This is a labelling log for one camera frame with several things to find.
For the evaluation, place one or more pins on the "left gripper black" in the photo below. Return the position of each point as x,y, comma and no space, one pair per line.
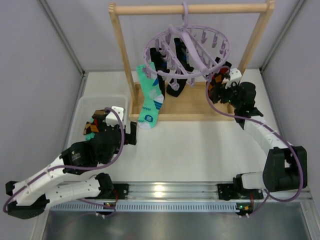
110,130

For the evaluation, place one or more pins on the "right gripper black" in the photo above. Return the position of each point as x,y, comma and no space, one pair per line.
222,89

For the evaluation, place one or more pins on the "lilac round clip hanger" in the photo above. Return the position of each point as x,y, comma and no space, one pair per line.
194,38

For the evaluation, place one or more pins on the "black blue sock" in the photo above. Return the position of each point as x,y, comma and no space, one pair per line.
160,65

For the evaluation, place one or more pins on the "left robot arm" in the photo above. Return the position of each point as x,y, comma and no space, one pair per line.
61,182

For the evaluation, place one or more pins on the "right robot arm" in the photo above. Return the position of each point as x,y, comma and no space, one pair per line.
286,165

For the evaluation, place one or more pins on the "teal sock in basket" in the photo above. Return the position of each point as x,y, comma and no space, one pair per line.
89,135

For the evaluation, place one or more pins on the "brown sock in basket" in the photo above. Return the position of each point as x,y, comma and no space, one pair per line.
99,114

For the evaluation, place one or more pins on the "teal white sock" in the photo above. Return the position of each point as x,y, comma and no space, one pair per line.
153,98

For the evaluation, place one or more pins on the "wooden hanging rack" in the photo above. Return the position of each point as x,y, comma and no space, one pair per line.
193,105

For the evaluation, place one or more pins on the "white plastic basket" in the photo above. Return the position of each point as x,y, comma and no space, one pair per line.
85,109

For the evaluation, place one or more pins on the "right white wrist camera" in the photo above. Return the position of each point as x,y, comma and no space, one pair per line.
235,76

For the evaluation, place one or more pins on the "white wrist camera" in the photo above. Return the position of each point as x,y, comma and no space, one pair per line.
112,113
235,76

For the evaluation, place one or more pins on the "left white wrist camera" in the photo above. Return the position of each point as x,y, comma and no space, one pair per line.
112,113

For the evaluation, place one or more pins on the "aluminium mounting rail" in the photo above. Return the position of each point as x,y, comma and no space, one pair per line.
149,191

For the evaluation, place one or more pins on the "slotted cable duct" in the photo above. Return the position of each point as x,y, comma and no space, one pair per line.
219,207

